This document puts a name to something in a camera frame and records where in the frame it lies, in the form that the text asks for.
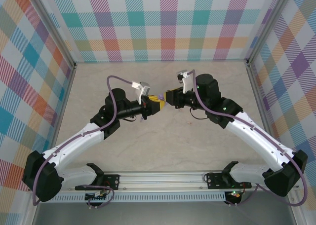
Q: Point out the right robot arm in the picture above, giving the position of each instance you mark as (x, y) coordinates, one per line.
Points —
(259, 141)

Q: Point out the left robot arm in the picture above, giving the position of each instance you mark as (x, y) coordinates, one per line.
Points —
(74, 143)

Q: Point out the small circuit board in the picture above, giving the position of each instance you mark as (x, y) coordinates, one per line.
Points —
(97, 198)
(234, 195)

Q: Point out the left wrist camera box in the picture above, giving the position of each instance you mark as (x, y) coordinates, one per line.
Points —
(145, 88)

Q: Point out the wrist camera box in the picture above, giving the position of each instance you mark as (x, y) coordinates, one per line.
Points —
(187, 83)
(145, 88)

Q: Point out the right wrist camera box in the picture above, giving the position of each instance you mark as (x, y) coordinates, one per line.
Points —
(187, 83)

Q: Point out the aluminium side rail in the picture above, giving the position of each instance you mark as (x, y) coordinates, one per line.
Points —
(65, 96)
(257, 94)

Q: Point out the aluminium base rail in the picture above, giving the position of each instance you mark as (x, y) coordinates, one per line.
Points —
(160, 181)

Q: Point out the aluminium frame post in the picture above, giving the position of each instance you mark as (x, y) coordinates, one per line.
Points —
(267, 25)
(53, 30)

